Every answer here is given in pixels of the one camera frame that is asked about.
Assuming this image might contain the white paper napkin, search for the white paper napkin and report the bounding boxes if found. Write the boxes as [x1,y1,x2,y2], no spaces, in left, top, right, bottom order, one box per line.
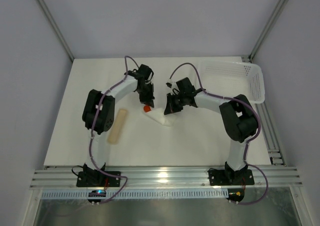
[145,108,177,127]

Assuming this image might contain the orange plastic spoon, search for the orange plastic spoon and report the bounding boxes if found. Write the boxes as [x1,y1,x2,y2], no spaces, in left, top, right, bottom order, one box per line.
[143,105,152,113]

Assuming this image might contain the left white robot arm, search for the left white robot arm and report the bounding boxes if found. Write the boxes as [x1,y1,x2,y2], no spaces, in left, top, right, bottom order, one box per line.
[76,64,155,187]

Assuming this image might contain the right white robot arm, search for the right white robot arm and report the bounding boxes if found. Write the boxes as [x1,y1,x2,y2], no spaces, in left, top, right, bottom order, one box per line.
[164,77,261,186]

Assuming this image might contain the white plastic basket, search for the white plastic basket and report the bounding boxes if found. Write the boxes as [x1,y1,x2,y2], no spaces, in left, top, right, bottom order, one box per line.
[197,60,265,104]

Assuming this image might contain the beige utensil case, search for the beige utensil case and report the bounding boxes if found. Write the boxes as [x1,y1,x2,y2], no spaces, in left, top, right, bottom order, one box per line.
[107,108,128,145]

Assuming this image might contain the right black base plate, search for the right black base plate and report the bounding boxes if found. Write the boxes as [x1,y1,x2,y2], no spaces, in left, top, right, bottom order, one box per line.
[208,168,255,186]

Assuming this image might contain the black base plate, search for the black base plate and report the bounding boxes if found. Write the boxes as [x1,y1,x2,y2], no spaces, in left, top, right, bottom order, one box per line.
[208,168,255,186]
[76,170,121,188]

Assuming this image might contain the right side aluminium rail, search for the right side aluminium rail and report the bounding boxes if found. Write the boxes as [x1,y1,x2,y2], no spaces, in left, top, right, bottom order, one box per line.
[255,102,287,167]

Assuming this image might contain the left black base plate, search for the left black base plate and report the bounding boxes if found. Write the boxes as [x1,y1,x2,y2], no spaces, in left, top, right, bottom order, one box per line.
[76,170,121,188]

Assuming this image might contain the left aluminium frame post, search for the left aluminium frame post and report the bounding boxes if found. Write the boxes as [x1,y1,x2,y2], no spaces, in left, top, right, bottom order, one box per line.
[36,0,75,62]

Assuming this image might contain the aluminium frame post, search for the aluminium frame post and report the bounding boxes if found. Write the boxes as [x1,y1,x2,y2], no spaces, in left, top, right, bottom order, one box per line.
[36,0,75,62]
[248,0,289,62]

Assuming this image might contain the aluminium mounting rail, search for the aluminium mounting rail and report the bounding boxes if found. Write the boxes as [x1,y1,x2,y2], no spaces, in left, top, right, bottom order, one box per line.
[30,165,303,189]

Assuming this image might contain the right aluminium frame post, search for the right aluminium frame post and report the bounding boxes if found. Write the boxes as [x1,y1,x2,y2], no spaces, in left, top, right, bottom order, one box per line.
[248,0,289,62]

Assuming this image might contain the white slotted cable duct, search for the white slotted cable duct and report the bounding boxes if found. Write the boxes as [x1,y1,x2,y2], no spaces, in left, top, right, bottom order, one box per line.
[41,188,229,200]

